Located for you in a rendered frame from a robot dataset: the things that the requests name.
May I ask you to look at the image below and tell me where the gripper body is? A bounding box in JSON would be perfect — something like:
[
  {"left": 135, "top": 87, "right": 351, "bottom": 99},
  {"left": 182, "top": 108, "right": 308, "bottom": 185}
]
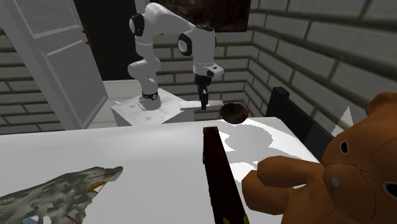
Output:
[{"left": 194, "top": 74, "right": 213, "bottom": 94}]

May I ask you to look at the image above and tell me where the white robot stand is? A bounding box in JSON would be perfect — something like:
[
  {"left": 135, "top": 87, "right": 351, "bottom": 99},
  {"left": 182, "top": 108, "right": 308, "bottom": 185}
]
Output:
[{"left": 111, "top": 88, "right": 195, "bottom": 127}]

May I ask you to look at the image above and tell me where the grey crumpled cloth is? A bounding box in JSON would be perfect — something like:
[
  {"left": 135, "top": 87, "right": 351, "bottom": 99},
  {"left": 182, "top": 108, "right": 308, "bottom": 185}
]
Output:
[{"left": 0, "top": 166, "right": 124, "bottom": 224}]

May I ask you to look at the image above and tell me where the brown teddy bear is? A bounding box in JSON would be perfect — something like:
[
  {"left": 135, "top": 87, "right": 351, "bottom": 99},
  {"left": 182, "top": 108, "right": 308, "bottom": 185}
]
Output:
[{"left": 241, "top": 92, "right": 397, "bottom": 224}]

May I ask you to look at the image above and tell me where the white panelled door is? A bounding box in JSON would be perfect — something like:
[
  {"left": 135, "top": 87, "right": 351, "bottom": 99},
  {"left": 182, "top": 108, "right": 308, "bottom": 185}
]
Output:
[{"left": 0, "top": 0, "right": 109, "bottom": 130}]

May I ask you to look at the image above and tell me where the dark brown round bowl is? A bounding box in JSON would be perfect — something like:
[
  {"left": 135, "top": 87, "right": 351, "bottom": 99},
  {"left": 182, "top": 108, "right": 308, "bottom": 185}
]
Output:
[{"left": 219, "top": 102, "right": 249, "bottom": 125}]

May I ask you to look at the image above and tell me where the dark brown wall picture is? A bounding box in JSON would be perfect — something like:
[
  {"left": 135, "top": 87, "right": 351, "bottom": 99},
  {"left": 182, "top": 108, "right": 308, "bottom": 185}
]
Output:
[{"left": 150, "top": 0, "right": 251, "bottom": 33}]

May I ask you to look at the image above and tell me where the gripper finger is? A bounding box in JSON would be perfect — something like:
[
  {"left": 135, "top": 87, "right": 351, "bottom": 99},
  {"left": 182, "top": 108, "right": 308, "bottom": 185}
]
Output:
[{"left": 199, "top": 89, "right": 209, "bottom": 111}]

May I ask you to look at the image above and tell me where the dark red long box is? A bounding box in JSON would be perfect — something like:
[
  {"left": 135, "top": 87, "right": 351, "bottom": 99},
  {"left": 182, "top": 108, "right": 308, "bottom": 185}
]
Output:
[{"left": 202, "top": 126, "right": 250, "bottom": 224}]

